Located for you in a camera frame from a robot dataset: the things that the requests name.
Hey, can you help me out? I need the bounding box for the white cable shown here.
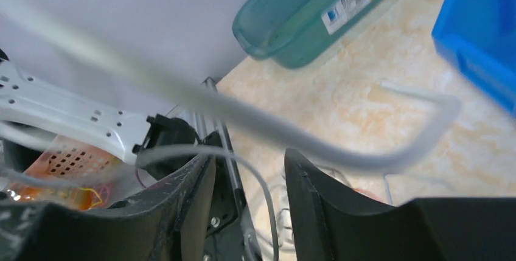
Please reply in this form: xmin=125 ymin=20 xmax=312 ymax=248
xmin=1 ymin=0 xmax=461 ymax=174

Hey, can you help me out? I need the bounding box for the teal plastic basin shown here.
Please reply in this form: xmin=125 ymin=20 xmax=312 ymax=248
xmin=232 ymin=0 xmax=383 ymax=69

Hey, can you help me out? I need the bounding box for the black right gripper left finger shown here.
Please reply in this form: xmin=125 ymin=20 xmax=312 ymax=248
xmin=1 ymin=155 xmax=216 ymax=260

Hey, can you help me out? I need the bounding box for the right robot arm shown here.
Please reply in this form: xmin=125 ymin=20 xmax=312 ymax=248
xmin=1 ymin=61 xmax=515 ymax=260

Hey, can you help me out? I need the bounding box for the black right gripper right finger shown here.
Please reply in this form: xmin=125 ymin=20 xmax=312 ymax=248
xmin=284 ymin=148 xmax=515 ymax=260

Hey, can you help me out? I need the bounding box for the aluminium frame rail left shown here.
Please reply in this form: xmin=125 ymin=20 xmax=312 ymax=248
xmin=165 ymin=77 xmax=246 ymax=212

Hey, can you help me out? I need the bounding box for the blue plastic compartment bin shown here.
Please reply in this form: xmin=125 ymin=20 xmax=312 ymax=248
xmin=431 ymin=0 xmax=515 ymax=116

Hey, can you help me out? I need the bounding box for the pink perforated basket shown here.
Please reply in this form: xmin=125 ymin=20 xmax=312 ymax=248
xmin=3 ymin=136 xmax=124 ymax=211

